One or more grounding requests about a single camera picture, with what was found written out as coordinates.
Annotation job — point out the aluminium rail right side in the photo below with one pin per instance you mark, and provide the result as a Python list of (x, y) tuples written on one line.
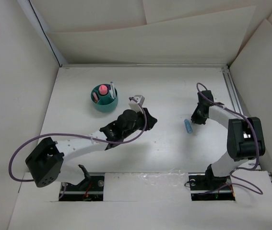
[(236, 103)]

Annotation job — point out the blue translucent correction tape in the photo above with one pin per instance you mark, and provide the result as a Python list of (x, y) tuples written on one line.
[(188, 126)]

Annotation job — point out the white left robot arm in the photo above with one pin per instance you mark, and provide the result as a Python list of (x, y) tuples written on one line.
[(48, 162)]

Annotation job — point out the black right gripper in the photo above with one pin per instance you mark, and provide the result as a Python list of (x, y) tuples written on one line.
[(195, 118)]

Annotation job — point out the blue capped white marker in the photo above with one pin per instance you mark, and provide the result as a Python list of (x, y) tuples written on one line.
[(113, 87)]

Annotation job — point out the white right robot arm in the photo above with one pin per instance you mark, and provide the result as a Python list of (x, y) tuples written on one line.
[(245, 139)]

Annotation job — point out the pink translucent correction tape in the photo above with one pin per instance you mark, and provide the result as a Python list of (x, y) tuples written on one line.
[(95, 96)]

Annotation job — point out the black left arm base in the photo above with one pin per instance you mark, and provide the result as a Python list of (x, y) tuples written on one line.
[(90, 189)]

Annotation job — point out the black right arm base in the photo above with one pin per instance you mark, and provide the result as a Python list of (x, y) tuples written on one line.
[(205, 187)]

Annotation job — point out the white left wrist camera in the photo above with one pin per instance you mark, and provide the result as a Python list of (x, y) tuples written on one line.
[(136, 103)]

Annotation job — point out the teal round divided organizer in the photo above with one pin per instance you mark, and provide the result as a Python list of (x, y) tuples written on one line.
[(108, 104)]

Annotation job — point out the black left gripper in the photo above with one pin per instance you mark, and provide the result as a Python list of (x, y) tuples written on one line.
[(150, 122)]

